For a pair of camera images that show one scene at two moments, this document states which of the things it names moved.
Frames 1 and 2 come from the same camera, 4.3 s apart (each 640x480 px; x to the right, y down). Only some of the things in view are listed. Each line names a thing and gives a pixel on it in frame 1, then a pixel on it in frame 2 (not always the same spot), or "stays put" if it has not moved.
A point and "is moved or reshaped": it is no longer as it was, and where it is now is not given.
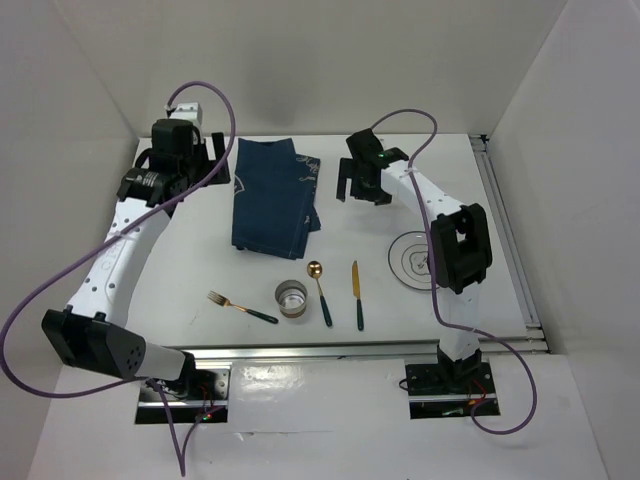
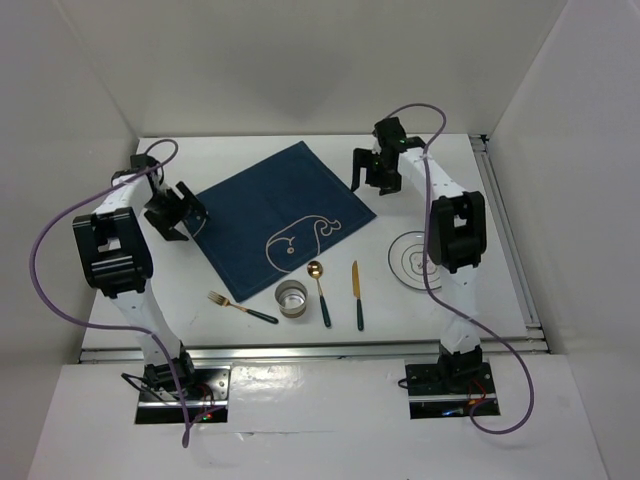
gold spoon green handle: (314, 269) stays put
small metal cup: (291, 296) stays put
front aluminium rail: (376, 351) stays put
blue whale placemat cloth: (275, 204) is moved or reshaped
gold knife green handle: (356, 292) stays put
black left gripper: (200, 148) → (184, 207)
